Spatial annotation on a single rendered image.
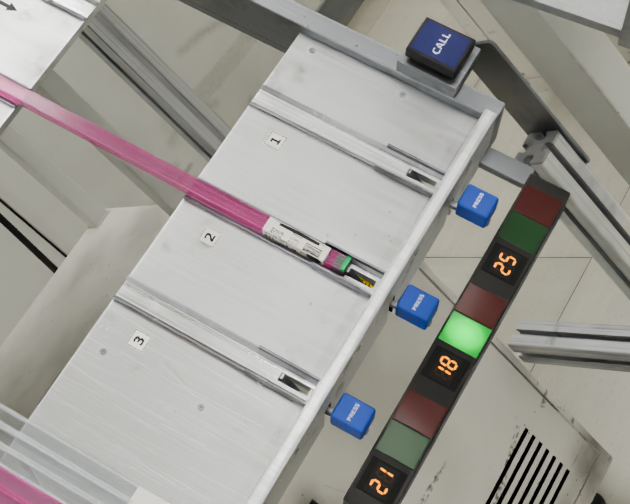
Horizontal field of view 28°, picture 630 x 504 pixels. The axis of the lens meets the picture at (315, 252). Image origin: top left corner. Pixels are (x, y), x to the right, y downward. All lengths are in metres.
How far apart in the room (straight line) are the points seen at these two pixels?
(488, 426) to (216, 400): 0.61
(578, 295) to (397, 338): 0.68
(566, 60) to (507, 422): 0.47
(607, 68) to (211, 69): 1.97
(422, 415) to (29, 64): 0.48
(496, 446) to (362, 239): 0.57
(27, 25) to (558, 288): 1.18
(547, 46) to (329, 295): 0.46
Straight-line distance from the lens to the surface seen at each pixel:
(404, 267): 1.05
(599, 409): 1.91
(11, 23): 1.22
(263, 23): 1.21
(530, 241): 1.11
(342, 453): 1.43
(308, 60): 1.17
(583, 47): 1.40
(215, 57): 3.29
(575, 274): 2.14
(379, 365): 1.45
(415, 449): 1.03
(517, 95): 1.20
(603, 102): 1.43
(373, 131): 1.13
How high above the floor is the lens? 1.26
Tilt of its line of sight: 27 degrees down
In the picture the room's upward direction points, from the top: 46 degrees counter-clockwise
